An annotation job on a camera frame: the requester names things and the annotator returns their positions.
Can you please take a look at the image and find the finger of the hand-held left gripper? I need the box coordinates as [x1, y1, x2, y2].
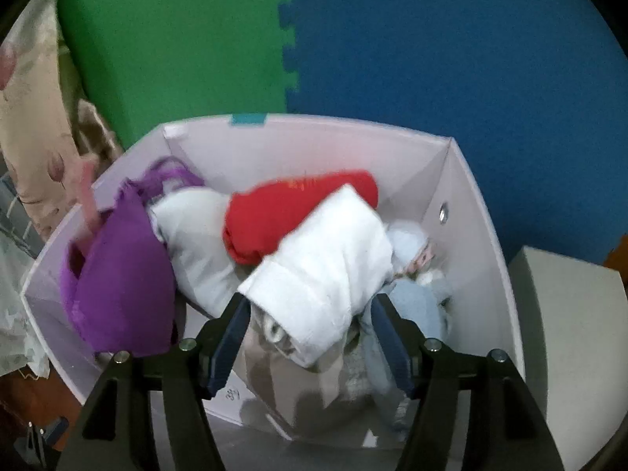
[15, 416, 70, 471]

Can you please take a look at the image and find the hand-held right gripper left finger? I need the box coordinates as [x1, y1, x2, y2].
[59, 292, 251, 471]

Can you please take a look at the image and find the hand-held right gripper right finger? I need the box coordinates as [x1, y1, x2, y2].
[370, 293, 565, 471]

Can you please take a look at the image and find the light blue floral lace underwear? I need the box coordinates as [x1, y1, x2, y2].
[360, 221, 455, 445]

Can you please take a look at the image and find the beige mesh underwear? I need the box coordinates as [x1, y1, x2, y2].
[243, 319, 388, 440]

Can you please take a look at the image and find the white towel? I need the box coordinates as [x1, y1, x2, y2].
[237, 184, 396, 369]

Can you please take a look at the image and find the white smooth underwear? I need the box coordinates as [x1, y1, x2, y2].
[147, 189, 256, 317]

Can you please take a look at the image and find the purple bra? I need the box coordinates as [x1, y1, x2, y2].
[59, 157, 207, 359]

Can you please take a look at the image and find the red underwear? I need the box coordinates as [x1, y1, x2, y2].
[222, 170, 380, 266]

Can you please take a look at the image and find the white cardboard box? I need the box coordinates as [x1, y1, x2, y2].
[20, 114, 527, 471]

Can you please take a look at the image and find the white sheer curtain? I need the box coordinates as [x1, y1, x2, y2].
[0, 235, 50, 378]

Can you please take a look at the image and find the grey box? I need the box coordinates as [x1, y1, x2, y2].
[508, 245, 628, 471]

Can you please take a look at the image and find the grey checked cloth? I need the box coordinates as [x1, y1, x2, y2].
[0, 177, 40, 256]

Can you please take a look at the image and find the wooden door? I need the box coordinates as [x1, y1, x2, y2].
[606, 235, 628, 280]

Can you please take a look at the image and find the blue foam mat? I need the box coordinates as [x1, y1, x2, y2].
[272, 0, 628, 266]

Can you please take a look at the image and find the floral beige curtain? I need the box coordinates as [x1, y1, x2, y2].
[0, 0, 123, 246]

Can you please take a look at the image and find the green foam mat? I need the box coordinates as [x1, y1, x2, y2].
[56, 0, 300, 150]

